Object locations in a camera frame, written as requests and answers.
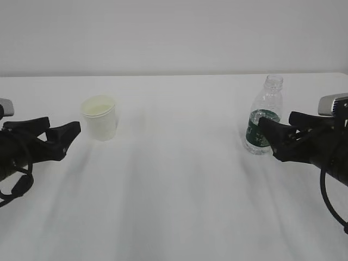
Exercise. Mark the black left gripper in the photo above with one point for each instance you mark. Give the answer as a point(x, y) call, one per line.
point(24, 143)

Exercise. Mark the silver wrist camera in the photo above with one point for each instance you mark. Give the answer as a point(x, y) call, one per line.
point(7, 107)
point(332, 105)

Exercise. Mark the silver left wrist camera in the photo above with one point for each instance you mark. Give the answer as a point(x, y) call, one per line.
point(7, 107)

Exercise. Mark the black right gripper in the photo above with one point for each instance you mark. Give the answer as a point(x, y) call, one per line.
point(307, 139)

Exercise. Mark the white paper cup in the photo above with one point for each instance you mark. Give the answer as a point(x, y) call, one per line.
point(99, 113)

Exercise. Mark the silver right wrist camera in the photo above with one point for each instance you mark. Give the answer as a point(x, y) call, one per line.
point(332, 105)

